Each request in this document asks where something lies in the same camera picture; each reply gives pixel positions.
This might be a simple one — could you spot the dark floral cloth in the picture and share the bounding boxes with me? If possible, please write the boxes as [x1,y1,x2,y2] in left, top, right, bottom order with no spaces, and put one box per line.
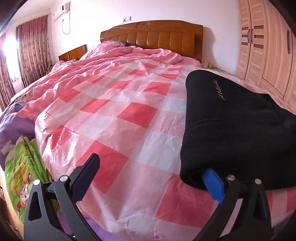
[45,59,77,75]

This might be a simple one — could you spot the purple bed sheet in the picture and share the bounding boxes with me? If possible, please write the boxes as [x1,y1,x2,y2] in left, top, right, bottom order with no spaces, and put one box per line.
[0,111,36,164]

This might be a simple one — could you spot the green cartoon printed cloth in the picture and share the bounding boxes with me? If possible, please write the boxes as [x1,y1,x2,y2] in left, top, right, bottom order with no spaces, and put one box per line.
[5,137,58,219]

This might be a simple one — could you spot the pink quilt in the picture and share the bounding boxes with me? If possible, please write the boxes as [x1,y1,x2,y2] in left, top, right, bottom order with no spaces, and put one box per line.
[9,40,201,121]

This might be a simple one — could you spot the small wooden headboard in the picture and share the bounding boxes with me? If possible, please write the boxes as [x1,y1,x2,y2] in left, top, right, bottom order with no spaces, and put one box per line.
[58,44,88,61]

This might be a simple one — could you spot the black pants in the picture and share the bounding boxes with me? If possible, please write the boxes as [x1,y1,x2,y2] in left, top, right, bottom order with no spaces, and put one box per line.
[180,70,296,192]

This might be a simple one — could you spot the light wooden wardrobe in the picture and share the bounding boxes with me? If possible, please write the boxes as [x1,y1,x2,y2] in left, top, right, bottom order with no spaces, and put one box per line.
[235,0,296,105]

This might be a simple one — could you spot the large wooden headboard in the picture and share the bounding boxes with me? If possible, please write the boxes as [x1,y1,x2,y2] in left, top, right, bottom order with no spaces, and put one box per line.
[100,20,203,62]

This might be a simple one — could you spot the white air conditioner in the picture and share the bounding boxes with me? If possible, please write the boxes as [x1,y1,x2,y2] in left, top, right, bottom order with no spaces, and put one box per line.
[52,1,71,22]

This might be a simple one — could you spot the dark red curtain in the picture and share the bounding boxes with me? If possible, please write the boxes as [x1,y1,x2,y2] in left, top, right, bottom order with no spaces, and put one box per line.
[0,17,53,113]

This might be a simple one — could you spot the purple pillow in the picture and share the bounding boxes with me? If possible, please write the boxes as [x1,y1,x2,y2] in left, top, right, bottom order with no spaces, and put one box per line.
[106,40,127,47]

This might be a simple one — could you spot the pink checkered bed cover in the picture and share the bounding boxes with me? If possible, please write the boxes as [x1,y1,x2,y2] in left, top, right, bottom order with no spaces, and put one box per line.
[35,61,296,241]

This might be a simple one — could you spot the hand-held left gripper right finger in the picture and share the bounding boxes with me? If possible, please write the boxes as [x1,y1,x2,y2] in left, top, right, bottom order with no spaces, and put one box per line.
[202,168,273,241]

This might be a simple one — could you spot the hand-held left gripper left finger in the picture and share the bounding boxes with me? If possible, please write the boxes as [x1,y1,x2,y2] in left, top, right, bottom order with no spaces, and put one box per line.
[23,153,101,241]

